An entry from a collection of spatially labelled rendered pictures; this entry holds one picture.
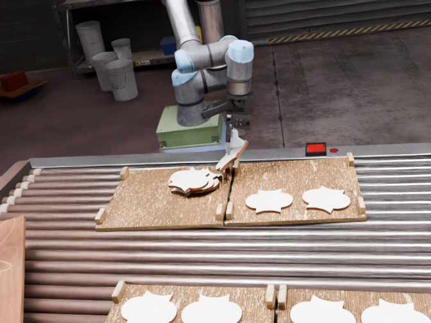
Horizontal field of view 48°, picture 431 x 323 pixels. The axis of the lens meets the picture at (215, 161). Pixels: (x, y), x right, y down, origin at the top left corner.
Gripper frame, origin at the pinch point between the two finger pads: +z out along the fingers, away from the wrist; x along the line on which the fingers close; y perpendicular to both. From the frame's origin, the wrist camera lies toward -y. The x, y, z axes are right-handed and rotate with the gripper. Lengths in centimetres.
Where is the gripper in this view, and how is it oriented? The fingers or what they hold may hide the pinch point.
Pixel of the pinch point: (228, 146)
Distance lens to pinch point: 162.9
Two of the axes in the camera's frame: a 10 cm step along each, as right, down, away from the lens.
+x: 1.3, -5.1, 8.5
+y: 9.9, 1.0, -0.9
